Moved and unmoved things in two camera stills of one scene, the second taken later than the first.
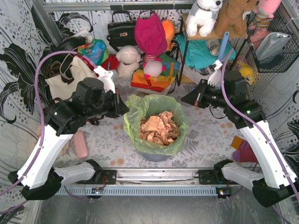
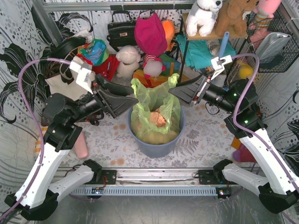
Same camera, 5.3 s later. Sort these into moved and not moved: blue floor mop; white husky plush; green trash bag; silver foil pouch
Moved: green trash bag
Not moved: silver foil pouch; white husky plush; blue floor mop
